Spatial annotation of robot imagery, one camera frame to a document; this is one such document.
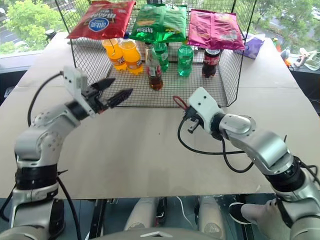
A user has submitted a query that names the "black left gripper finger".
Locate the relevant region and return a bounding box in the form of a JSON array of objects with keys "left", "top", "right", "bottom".
[
  {"left": 106, "top": 87, "right": 134, "bottom": 109},
  {"left": 90, "top": 77, "right": 116, "bottom": 91}
]

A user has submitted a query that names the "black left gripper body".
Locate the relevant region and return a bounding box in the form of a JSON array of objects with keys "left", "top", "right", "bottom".
[{"left": 81, "top": 83, "right": 111, "bottom": 114}]

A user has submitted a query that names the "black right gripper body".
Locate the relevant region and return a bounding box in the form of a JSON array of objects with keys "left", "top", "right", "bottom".
[{"left": 186, "top": 111, "right": 205, "bottom": 134}]

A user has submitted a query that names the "orange soda plastic bottle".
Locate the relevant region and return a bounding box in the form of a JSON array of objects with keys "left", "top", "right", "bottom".
[
  {"left": 119, "top": 38, "right": 145, "bottom": 76},
  {"left": 101, "top": 37, "right": 128, "bottom": 72}
]

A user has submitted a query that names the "glass bottle with amber drink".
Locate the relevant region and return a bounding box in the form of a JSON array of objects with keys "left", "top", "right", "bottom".
[{"left": 145, "top": 42, "right": 165, "bottom": 91}]

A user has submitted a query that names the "green soda plastic bottle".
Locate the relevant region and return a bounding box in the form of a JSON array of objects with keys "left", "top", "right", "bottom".
[
  {"left": 153, "top": 41, "right": 170, "bottom": 74},
  {"left": 177, "top": 44, "right": 195, "bottom": 78}
]

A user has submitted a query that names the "dark cola plastic bottle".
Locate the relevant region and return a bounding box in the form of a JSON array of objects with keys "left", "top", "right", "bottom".
[{"left": 201, "top": 47, "right": 222, "bottom": 79}]

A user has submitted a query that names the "red chip bag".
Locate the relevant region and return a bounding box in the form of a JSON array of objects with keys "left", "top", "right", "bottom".
[{"left": 66, "top": 0, "right": 137, "bottom": 41}]

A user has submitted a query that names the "green chip bag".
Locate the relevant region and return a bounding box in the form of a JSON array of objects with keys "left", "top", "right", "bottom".
[{"left": 128, "top": 4, "right": 189, "bottom": 44}]

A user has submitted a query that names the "pink chip bag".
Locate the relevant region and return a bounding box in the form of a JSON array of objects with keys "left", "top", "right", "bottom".
[{"left": 186, "top": 9, "right": 246, "bottom": 51}]

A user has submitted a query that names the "purple tissue pack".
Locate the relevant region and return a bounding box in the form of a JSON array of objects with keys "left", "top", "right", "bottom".
[{"left": 233, "top": 34, "right": 266, "bottom": 60}]

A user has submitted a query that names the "beige robot right leg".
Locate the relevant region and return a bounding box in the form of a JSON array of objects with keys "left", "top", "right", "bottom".
[{"left": 198, "top": 195, "right": 226, "bottom": 234}]

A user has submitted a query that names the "beige robot leg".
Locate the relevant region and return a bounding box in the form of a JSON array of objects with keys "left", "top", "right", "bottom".
[
  {"left": 124, "top": 196, "right": 159, "bottom": 232},
  {"left": 198, "top": 195, "right": 226, "bottom": 234}
]

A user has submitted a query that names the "black shoe with white sole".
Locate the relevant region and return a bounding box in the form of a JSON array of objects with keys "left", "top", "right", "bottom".
[{"left": 228, "top": 201, "right": 253, "bottom": 225}]

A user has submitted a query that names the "beige robot left leg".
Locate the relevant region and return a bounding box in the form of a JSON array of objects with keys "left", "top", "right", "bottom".
[{"left": 124, "top": 196, "right": 159, "bottom": 232}]

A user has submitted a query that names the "blue grey toy figure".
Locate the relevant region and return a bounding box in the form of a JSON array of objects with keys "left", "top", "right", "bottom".
[{"left": 280, "top": 46, "right": 292, "bottom": 61}]

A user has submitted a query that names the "beige trouser leg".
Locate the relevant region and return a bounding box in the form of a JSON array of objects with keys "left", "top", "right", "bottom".
[{"left": 240, "top": 199, "right": 280, "bottom": 226}]

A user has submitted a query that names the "grey robot torso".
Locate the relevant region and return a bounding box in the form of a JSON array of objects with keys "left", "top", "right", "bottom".
[{"left": 98, "top": 225, "right": 227, "bottom": 240}]

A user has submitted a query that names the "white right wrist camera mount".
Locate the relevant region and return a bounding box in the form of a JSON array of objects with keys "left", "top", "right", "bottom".
[{"left": 186, "top": 86, "right": 224, "bottom": 131}]

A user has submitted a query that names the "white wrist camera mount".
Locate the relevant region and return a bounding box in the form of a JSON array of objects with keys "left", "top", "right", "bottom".
[
  {"left": 186, "top": 86, "right": 224, "bottom": 131},
  {"left": 62, "top": 65, "right": 98, "bottom": 118}
]

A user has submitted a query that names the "black wire rack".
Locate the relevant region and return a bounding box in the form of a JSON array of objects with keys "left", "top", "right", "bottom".
[{"left": 54, "top": 0, "right": 259, "bottom": 109}]

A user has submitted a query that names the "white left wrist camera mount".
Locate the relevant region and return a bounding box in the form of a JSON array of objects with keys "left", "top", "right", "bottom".
[{"left": 62, "top": 65, "right": 98, "bottom": 118}]

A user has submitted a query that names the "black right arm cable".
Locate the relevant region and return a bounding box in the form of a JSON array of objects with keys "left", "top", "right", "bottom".
[{"left": 177, "top": 116, "right": 254, "bottom": 174}]

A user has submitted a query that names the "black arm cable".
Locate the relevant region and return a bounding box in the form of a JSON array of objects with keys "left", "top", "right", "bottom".
[
  {"left": 177, "top": 116, "right": 254, "bottom": 174},
  {"left": 26, "top": 71, "right": 65, "bottom": 127}
]

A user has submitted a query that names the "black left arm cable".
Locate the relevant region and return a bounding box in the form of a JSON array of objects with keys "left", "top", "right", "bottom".
[{"left": 26, "top": 71, "right": 65, "bottom": 127}]

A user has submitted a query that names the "thin white cable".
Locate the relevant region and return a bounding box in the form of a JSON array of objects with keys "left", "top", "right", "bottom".
[{"left": 175, "top": 195, "right": 194, "bottom": 226}]

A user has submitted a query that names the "black left shoulder cable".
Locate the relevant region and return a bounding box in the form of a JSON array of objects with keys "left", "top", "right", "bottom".
[{"left": 56, "top": 169, "right": 83, "bottom": 240}]

